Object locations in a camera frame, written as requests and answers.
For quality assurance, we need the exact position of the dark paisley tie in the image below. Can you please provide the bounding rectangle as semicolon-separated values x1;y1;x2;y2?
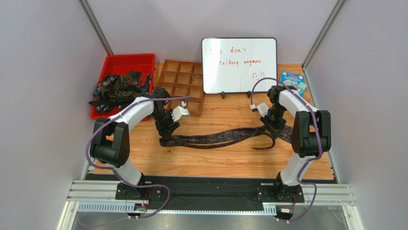
160;126;293;150

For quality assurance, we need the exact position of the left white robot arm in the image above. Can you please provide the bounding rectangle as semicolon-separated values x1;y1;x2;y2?
85;87;187;199

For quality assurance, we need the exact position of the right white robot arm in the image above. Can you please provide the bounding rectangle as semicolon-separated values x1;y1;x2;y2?
256;85;331;201

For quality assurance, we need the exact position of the pile of patterned ties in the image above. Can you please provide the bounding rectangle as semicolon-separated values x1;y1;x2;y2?
88;70;152;113

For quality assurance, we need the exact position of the brown compartment tray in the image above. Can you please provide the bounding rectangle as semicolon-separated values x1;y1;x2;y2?
155;59;204;117

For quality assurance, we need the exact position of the blue packaged item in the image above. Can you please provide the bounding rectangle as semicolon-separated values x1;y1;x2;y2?
281;71;307;97

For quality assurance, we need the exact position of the whiteboard with red writing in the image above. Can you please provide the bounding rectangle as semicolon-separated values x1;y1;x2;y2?
201;37;278;94

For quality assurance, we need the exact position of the red plastic bin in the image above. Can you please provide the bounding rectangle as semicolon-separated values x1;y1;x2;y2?
90;54;156;120

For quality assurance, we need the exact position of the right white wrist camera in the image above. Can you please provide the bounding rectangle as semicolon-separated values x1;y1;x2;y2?
250;103;269;117

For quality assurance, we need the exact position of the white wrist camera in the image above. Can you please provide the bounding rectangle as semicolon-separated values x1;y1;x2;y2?
250;103;269;117
171;101;190;122

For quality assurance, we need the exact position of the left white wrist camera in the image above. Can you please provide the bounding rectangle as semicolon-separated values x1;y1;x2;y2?
171;101;190;122

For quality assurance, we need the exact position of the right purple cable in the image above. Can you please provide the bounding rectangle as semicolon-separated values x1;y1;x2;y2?
249;77;323;223

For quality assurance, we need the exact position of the purple cable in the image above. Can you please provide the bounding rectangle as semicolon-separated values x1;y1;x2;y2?
249;77;323;223
85;95;193;221

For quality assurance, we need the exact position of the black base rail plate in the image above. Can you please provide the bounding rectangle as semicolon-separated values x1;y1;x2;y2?
84;173;339;212

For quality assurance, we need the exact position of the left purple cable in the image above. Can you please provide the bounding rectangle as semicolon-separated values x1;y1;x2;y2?
85;95;193;221

